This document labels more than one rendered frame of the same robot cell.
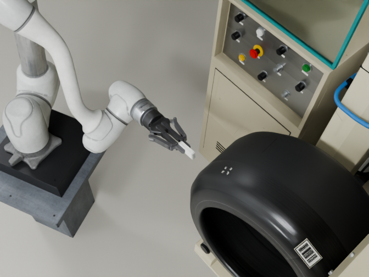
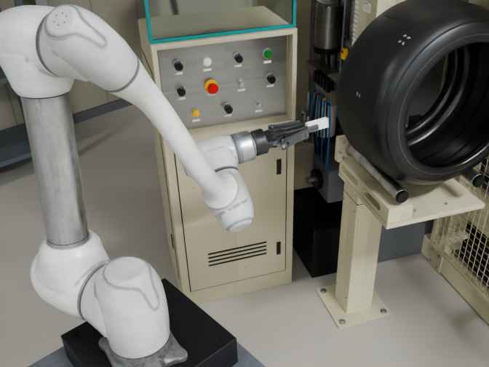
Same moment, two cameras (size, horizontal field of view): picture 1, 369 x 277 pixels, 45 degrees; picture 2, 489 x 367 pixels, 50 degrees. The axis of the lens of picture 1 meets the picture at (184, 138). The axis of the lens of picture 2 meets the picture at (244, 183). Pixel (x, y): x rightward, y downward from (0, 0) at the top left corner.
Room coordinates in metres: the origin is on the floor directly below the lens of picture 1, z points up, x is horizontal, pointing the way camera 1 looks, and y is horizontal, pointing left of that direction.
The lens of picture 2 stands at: (0.25, 1.32, 1.82)
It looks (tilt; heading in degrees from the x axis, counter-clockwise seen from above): 32 degrees down; 300
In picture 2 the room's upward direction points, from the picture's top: 2 degrees counter-clockwise
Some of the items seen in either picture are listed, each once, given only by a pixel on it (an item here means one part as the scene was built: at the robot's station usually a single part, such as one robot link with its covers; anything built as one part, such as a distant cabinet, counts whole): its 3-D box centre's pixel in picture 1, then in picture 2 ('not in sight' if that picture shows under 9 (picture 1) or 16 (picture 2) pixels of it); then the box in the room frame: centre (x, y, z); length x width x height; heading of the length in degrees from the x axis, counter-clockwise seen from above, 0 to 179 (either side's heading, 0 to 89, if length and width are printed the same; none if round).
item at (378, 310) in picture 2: not in sight; (352, 301); (0.72, -0.49, 0.01); 0.27 x 0.27 x 0.02; 45
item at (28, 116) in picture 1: (25, 121); (129, 301); (0.97, 0.65, 0.91); 0.18 x 0.16 x 0.22; 178
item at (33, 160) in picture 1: (29, 144); (144, 348); (0.93, 0.67, 0.77); 0.22 x 0.18 x 0.06; 150
